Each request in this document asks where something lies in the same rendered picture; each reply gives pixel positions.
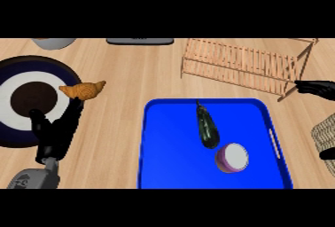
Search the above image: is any round navy and white plate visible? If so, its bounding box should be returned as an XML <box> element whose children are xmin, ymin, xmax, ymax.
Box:
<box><xmin>0</xmin><ymin>55</ymin><xmax>85</xmax><ymax>149</ymax></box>

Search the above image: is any dark grey flat appliance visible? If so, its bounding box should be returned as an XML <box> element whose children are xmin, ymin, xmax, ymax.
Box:
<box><xmin>105</xmin><ymin>37</ymin><xmax>176</xmax><ymax>46</ymax></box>

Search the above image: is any dark green eggplant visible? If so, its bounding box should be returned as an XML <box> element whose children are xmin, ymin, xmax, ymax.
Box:
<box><xmin>195</xmin><ymin>99</ymin><xmax>221</xmax><ymax>150</ymax></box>

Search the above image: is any wooden tiered shelf rack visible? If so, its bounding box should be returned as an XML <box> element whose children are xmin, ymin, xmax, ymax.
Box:
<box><xmin>178</xmin><ymin>37</ymin><xmax>320</xmax><ymax>103</ymax></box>

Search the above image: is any purple can with pale end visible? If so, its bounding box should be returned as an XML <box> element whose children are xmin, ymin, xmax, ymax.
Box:
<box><xmin>214</xmin><ymin>142</ymin><xmax>251</xmax><ymax>175</ymax></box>

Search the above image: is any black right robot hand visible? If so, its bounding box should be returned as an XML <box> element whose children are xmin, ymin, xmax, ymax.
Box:
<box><xmin>294</xmin><ymin>80</ymin><xmax>335</xmax><ymax>102</ymax></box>

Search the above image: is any woven wicker basket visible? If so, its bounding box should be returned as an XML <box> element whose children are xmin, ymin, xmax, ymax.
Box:
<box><xmin>310</xmin><ymin>113</ymin><xmax>335</xmax><ymax>178</ymax></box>

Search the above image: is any grey rounded pot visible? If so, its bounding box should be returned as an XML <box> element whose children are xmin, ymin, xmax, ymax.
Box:
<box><xmin>29</xmin><ymin>37</ymin><xmax>78</xmax><ymax>51</ymax></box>

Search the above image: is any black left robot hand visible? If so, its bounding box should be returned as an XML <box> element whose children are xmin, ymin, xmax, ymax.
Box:
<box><xmin>28</xmin><ymin>97</ymin><xmax>85</xmax><ymax>165</ymax></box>

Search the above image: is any golden brown croissant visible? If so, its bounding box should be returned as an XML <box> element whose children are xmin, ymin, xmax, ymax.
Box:
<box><xmin>57</xmin><ymin>80</ymin><xmax>108</xmax><ymax>102</ymax></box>

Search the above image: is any blue plastic tray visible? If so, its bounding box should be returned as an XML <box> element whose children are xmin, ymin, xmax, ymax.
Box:
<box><xmin>136</xmin><ymin>98</ymin><xmax>295</xmax><ymax>190</ymax></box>

